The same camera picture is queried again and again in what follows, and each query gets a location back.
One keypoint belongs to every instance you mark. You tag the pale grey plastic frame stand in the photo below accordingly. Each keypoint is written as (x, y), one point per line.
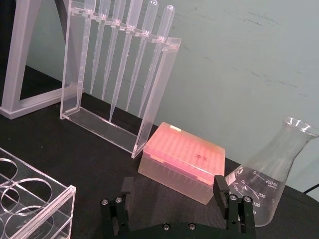
(17, 49)

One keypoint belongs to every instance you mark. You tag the black table cloth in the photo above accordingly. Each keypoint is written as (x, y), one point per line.
(82, 154)

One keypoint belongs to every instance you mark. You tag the clear acrylic tube rack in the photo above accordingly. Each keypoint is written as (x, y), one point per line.
(37, 199)

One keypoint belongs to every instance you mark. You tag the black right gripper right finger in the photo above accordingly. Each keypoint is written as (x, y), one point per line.
(220, 191)

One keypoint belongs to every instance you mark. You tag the clear plastic transfer pipette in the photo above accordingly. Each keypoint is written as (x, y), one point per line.
(164, 25)
(89, 6)
(103, 10)
(117, 12)
(133, 15)
(150, 17)

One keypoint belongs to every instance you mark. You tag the glass conical flask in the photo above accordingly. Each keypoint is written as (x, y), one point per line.
(269, 174)

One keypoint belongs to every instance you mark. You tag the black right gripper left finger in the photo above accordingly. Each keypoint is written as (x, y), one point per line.
(120, 209)

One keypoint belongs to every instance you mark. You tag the clear acrylic pipette stand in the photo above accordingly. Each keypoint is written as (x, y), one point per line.
(72, 74)

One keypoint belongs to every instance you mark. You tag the pink pipette tip box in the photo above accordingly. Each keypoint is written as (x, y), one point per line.
(184, 154)

